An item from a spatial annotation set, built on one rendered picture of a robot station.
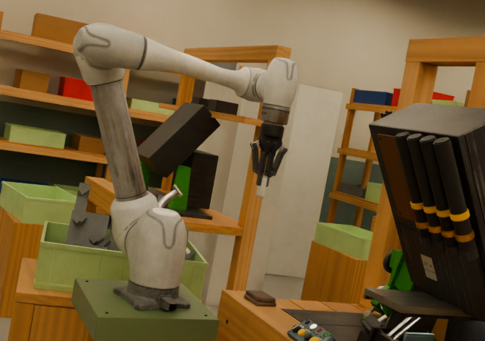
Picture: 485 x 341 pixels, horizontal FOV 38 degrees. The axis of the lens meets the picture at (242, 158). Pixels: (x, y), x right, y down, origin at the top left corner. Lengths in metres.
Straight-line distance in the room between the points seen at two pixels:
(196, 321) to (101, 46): 0.82
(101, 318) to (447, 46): 1.54
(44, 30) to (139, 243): 6.24
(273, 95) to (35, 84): 6.10
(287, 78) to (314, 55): 7.84
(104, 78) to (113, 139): 0.19
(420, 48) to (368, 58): 7.79
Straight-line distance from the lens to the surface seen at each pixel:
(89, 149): 8.34
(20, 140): 8.15
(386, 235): 2.79
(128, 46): 2.04
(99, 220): 2.92
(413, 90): 2.78
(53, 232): 3.03
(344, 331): 2.38
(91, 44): 2.03
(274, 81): 2.23
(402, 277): 2.13
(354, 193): 9.04
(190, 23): 9.24
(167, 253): 2.09
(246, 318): 2.41
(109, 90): 2.20
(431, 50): 2.76
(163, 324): 2.06
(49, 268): 2.65
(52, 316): 2.63
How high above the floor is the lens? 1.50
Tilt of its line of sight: 3 degrees down
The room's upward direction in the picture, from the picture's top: 10 degrees clockwise
